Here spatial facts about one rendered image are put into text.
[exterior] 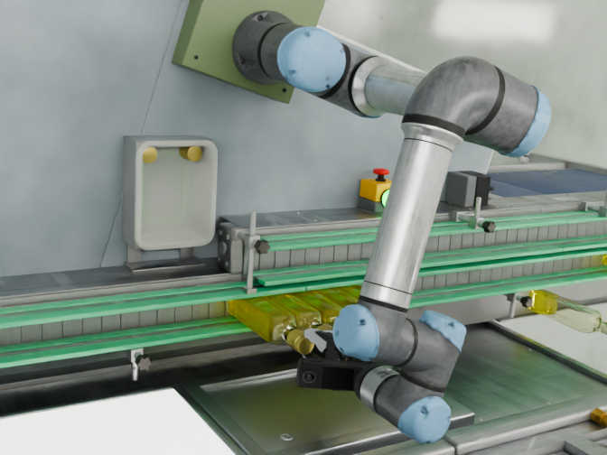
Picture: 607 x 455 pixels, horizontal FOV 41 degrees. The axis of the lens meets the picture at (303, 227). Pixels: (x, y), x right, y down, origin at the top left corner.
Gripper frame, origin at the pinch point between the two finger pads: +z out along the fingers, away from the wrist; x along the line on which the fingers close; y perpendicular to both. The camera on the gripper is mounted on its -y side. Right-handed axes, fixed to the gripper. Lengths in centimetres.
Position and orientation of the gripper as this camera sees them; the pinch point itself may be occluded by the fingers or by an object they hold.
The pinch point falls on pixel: (304, 344)
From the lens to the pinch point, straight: 153.3
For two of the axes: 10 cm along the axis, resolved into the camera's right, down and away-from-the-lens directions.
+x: 0.6, -9.7, -2.4
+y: 8.6, -0.7, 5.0
